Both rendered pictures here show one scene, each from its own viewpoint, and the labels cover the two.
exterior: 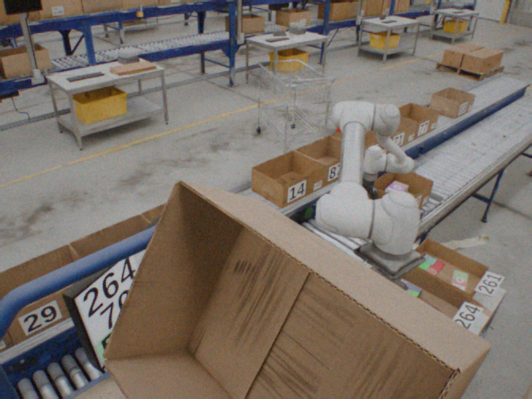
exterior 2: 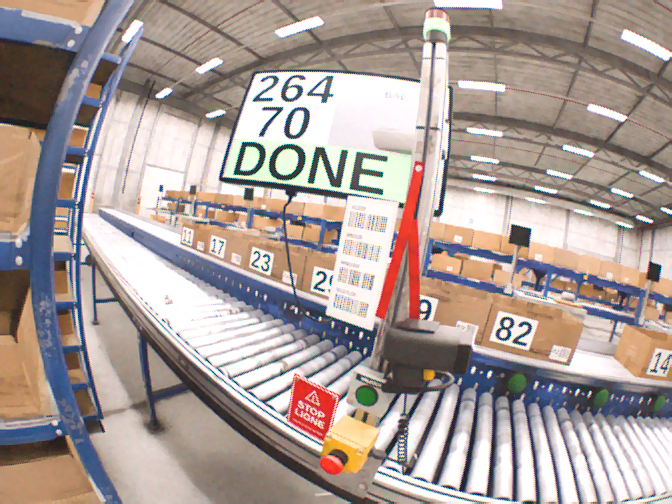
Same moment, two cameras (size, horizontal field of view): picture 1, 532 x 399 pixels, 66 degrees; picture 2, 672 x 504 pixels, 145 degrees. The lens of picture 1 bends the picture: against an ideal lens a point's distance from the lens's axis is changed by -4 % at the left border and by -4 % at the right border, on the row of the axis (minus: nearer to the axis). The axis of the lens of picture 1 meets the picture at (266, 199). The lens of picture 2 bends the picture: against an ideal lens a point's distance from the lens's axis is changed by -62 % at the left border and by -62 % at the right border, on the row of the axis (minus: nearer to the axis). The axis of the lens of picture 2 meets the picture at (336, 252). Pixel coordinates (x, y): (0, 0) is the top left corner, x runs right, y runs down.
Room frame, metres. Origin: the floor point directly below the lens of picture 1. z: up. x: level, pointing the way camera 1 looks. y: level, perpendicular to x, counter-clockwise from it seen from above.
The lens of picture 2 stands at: (0.85, -0.16, 1.19)
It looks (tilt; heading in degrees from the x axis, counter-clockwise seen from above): 5 degrees down; 74
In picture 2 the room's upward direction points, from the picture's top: 11 degrees clockwise
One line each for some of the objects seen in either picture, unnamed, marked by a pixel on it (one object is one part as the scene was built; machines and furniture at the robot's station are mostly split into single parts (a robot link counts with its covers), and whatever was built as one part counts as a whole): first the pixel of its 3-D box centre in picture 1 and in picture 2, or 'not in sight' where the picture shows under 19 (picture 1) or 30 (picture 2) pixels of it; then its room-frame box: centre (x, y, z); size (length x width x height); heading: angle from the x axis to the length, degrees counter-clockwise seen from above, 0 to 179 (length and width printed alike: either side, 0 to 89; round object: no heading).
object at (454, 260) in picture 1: (445, 270); not in sight; (1.73, -1.01, 0.80); 0.38 x 0.28 x 0.10; 48
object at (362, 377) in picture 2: not in sight; (370, 392); (1.04, 0.17, 0.95); 0.07 x 0.03 x 0.07; 134
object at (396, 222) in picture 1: (395, 219); not in sight; (1.33, -0.50, 1.42); 0.18 x 0.16 x 0.22; 81
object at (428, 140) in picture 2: not in sight; (400, 296); (1.06, 0.19, 1.11); 0.12 x 0.05 x 0.88; 134
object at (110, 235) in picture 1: (121, 254); (440, 305); (1.58, 0.71, 0.97); 0.39 x 0.29 x 0.17; 134
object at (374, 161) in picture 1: (375, 159); not in sight; (2.28, -0.65, 1.19); 0.13 x 0.11 x 0.16; 81
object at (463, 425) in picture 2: not in sight; (462, 431); (1.41, 0.23, 0.72); 0.52 x 0.05 x 0.05; 44
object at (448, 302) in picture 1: (419, 300); not in sight; (1.50, -0.80, 0.80); 0.38 x 0.28 x 0.10; 48
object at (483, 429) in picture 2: not in sight; (482, 437); (1.45, 0.19, 0.72); 0.52 x 0.05 x 0.05; 44
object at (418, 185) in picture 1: (399, 193); not in sight; (2.48, -0.92, 0.83); 0.39 x 0.29 x 0.17; 136
